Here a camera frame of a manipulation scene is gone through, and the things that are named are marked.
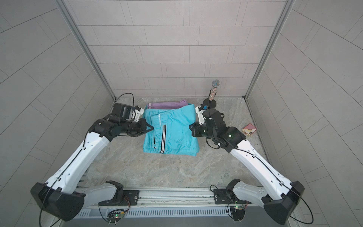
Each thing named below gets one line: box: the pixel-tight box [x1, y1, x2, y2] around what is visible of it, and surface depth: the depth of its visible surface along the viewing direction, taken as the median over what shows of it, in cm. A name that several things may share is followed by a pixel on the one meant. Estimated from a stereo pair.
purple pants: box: [147, 99, 189, 110], surface depth 99 cm
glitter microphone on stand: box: [203, 78, 221, 109], surface depth 93 cm
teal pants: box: [142, 103, 199, 157], surface depth 71 cm
